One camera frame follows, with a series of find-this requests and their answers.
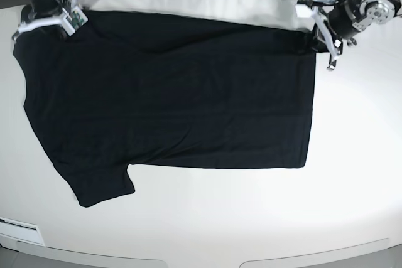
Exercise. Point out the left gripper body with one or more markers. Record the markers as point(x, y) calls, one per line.
point(343, 17)

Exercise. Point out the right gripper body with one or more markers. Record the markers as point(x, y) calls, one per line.
point(41, 9)

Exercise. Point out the black T-shirt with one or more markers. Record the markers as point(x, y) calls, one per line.
point(157, 89)

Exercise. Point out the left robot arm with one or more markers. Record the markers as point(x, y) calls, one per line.
point(377, 12)

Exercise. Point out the white label sticker on table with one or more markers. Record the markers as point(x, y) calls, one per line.
point(21, 231)

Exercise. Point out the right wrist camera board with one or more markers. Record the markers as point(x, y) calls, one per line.
point(74, 20)

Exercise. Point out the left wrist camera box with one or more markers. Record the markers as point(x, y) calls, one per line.
point(304, 10)

